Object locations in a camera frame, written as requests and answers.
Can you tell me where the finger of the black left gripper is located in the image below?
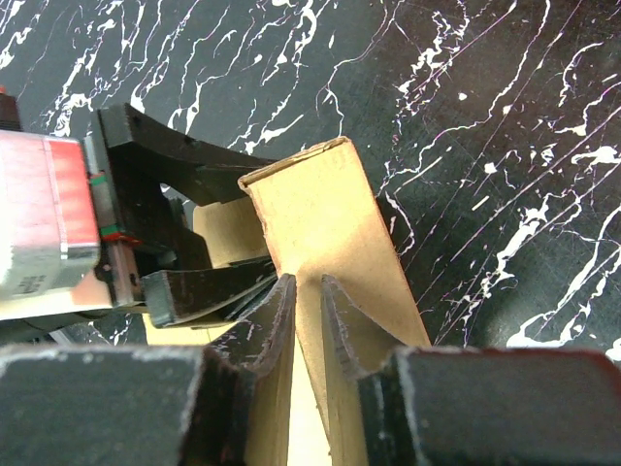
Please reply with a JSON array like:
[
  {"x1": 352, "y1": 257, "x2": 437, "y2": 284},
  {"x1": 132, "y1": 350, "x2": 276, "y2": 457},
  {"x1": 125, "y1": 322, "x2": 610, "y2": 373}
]
[
  {"x1": 97, "y1": 104, "x2": 274, "y2": 205},
  {"x1": 142, "y1": 259, "x2": 277, "y2": 328}
]

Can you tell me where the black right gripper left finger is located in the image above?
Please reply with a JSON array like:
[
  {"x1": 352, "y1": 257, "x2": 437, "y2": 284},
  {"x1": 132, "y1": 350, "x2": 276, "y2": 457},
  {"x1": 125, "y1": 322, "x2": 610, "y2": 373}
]
[{"x1": 1, "y1": 274, "x2": 296, "y2": 465}]

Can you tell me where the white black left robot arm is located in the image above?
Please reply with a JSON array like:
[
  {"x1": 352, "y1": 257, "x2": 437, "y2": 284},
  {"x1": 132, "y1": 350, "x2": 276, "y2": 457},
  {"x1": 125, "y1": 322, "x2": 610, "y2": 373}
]
[{"x1": 1, "y1": 95, "x2": 276, "y2": 331}]

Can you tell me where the brown cardboard box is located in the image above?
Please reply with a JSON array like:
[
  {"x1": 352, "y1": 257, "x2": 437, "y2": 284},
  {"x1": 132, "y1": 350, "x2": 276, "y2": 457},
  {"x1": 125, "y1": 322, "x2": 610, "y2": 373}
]
[{"x1": 143, "y1": 136, "x2": 433, "y2": 466}]

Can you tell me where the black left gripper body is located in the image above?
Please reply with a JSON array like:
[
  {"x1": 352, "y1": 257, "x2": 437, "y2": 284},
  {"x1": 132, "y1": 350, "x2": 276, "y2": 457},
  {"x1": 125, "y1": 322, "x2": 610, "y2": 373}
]
[{"x1": 84, "y1": 110, "x2": 211, "y2": 306}]

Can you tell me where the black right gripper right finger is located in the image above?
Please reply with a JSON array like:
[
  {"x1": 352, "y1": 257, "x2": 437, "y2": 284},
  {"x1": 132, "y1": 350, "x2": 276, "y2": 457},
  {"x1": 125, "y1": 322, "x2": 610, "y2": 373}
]
[{"x1": 321, "y1": 275, "x2": 620, "y2": 465}]

